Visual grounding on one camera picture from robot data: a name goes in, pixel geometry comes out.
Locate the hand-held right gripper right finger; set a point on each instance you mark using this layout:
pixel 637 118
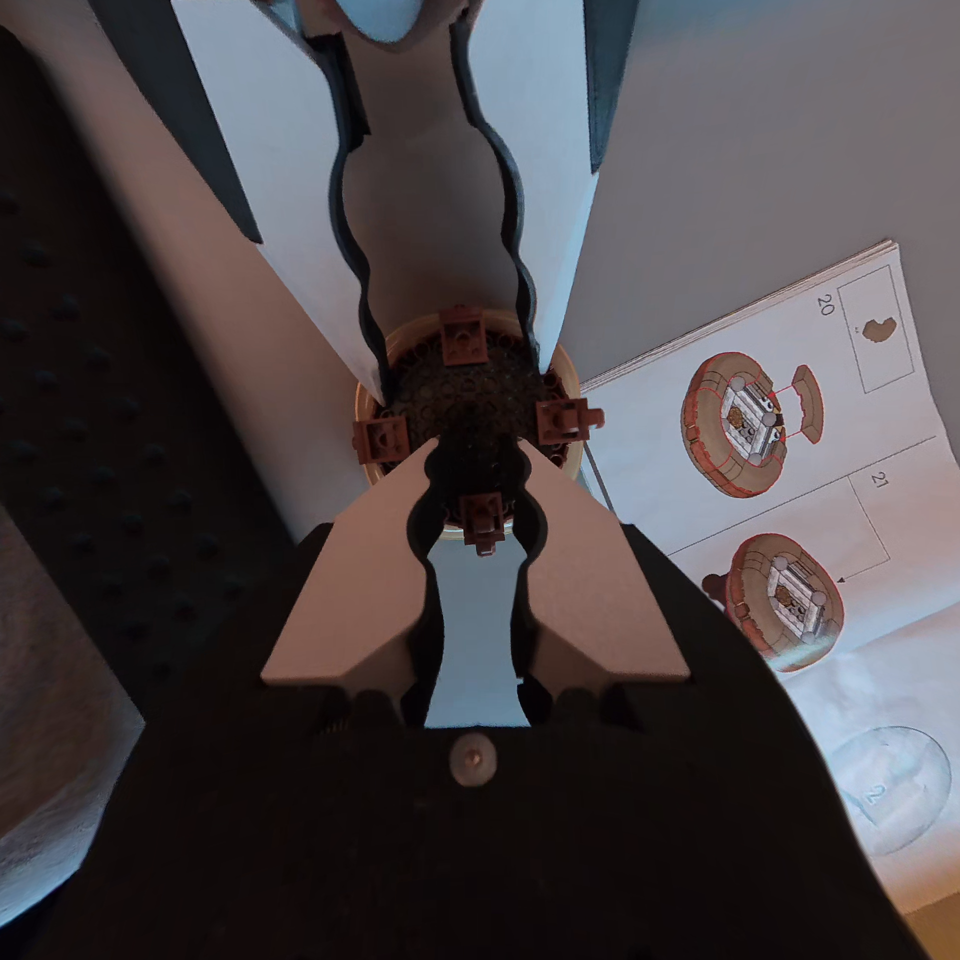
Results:
pixel 607 600

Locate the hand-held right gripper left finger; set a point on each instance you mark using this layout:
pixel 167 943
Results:
pixel 345 600

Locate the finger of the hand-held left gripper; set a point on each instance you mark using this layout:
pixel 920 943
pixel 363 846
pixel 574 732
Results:
pixel 547 150
pixel 285 187

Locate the round tan brown brick model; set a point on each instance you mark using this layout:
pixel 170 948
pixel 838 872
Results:
pixel 465 390

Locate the grey desk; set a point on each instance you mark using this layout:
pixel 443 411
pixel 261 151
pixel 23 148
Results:
pixel 750 150

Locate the black studded mat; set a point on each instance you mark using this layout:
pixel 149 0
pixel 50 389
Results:
pixel 112 360

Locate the building instruction booklet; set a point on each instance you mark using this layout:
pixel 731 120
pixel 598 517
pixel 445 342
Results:
pixel 862 465

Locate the grey printed t-shirt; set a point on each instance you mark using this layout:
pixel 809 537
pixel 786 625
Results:
pixel 52 712

